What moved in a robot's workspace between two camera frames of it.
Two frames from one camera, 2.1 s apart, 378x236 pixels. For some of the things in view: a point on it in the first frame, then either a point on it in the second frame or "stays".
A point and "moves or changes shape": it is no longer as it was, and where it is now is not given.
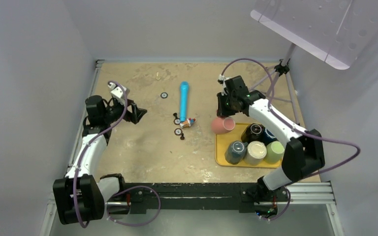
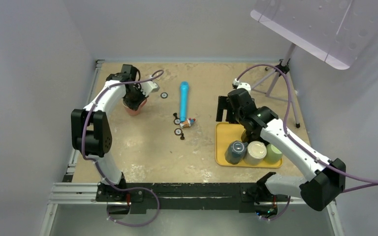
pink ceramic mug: x=221 y=125 moves or changes shape
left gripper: x=136 y=114 to x=134 y=105
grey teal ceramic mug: x=235 y=152 stays
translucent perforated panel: x=335 y=32 stays
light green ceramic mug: x=275 y=151 stays
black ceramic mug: x=253 y=132 stays
